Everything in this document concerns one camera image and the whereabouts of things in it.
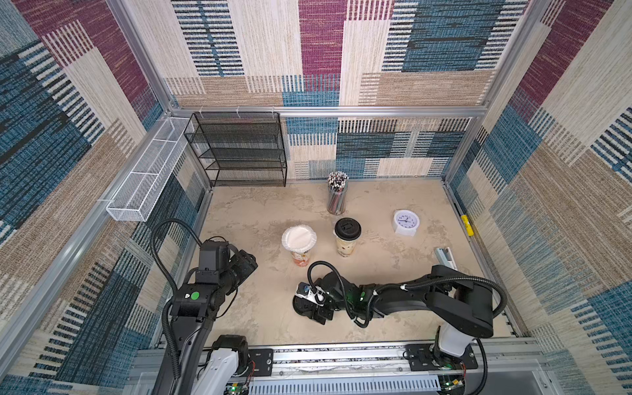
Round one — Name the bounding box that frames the translucent leak-proof paper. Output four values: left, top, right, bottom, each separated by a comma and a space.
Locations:
281, 225, 317, 253

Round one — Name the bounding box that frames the white round clock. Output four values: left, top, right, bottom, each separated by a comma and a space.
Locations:
393, 210, 420, 236

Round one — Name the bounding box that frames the grey white small device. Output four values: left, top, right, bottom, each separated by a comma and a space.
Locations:
434, 247, 458, 271

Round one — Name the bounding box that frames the white wire mesh basket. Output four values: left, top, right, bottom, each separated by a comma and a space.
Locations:
106, 118, 189, 222

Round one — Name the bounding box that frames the beige patterned paper cup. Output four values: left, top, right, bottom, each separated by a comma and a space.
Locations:
336, 235, 359, 257

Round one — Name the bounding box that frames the red patterned paper cup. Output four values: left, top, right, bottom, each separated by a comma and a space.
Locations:
281, 225, 317, 267

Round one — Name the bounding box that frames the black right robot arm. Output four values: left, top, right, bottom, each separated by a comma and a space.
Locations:
292, 261, 508, 359

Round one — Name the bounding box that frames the black wire shelf rack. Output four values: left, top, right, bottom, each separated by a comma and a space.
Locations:
184, 112, 288, 187

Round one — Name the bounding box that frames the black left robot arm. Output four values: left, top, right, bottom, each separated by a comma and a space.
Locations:
150, 218, 258, 394

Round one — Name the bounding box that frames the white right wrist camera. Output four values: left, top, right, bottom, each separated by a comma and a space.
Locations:
295, 282, 326, 306

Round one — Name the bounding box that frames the metal straw holder cup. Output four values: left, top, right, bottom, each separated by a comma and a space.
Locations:
328, 171, 349, 215

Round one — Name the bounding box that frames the yellow marker on rail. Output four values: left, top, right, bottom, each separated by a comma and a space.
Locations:
461, 214, 475, 237

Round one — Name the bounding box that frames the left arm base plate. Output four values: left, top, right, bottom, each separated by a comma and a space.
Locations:
203, 347, 275, 380

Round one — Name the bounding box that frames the black cup lid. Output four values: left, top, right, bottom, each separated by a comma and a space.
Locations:
334, 217, 362, 241
292, 296, 319, 319

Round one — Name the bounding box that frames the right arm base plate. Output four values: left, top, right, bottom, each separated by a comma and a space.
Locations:
403, 343, 479, 371

